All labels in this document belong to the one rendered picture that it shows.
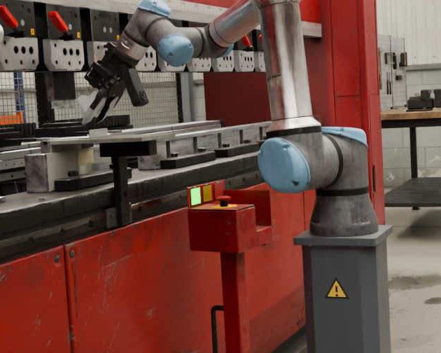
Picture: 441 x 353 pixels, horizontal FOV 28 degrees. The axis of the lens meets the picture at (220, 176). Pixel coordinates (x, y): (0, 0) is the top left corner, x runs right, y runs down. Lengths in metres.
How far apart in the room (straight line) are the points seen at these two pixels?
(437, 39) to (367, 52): 5.18
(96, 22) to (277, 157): 0.83
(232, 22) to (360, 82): 2.17
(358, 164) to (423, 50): 7.58
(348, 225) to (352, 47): 2.42
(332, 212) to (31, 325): 0.70
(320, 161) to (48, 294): 0.68
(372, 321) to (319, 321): 0.11
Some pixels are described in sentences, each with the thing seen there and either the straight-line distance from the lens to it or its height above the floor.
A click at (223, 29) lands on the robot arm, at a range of 2.13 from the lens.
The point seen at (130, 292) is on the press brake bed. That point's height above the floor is 0.59.
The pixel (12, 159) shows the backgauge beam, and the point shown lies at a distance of 2.53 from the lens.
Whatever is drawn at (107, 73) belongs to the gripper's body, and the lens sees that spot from 2.22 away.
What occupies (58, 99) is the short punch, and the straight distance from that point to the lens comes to 2.30.
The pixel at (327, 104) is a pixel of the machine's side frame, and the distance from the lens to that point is 4.27.
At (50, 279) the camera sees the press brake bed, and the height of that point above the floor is 0.70.
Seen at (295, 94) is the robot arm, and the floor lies 1.08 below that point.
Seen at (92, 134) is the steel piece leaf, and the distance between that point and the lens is 2.26.
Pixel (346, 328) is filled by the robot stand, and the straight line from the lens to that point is 1.92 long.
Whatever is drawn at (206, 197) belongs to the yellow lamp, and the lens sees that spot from 2.53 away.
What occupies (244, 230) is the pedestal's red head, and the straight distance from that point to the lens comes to 2.41.
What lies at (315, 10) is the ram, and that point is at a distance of 4.21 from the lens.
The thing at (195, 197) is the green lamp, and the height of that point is 0.81.
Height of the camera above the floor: 1.09
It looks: 5 degrees down
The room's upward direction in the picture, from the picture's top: 3 degrees counter-clockwise
